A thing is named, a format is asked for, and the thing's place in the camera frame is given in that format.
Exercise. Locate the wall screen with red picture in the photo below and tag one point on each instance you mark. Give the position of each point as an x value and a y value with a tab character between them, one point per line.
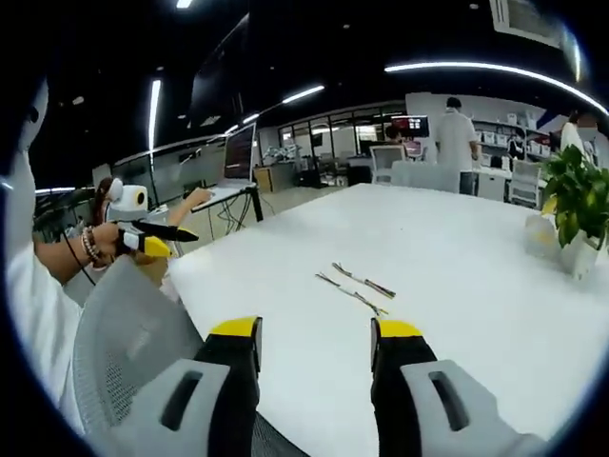
410	123

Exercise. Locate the clear plastic container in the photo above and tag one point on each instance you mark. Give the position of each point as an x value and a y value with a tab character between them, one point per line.
540	235

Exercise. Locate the white body-worn device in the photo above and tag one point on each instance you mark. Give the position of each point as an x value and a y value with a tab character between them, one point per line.
29	124

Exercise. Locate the short ceiling light strip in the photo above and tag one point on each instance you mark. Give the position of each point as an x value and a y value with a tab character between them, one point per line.
155	112
303	93

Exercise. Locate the brown cardboard box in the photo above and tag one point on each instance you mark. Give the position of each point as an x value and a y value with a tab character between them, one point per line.
262	180

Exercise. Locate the open silver laptop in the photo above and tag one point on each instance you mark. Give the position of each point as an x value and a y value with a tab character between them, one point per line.
238	157

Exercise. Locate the white office chair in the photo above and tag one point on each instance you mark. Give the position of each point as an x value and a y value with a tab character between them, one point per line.
387	164
525	183

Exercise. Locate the white storage shelves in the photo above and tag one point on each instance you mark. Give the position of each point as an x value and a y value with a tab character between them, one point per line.
504	133

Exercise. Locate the white chair backrest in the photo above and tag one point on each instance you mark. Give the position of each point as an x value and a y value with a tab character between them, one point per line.
426	175

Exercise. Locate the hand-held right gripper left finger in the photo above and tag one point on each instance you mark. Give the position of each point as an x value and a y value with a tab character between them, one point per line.
223	381

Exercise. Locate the person's left hand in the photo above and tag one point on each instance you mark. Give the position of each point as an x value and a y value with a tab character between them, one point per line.
108	243

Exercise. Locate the grey mesh office chair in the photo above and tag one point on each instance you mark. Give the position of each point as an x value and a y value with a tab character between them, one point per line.
133	333

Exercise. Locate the person's torso white clothing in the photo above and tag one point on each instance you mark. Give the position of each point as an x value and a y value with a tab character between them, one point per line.
38	323

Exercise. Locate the ceiling air conditioner vent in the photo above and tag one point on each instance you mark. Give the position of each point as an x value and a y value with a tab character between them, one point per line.
528	21

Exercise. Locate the side table with black legs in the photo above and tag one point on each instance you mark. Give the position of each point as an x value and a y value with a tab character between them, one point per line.
252	200

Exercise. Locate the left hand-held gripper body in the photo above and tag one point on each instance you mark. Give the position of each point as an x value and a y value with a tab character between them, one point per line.
127	202

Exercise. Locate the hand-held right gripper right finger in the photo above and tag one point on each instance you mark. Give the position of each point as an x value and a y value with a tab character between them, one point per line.
404	381

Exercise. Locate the green potted plant white pot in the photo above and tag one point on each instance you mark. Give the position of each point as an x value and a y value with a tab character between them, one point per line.
578	200

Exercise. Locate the long ceiling light strip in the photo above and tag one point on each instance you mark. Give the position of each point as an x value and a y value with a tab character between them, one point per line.
499	71

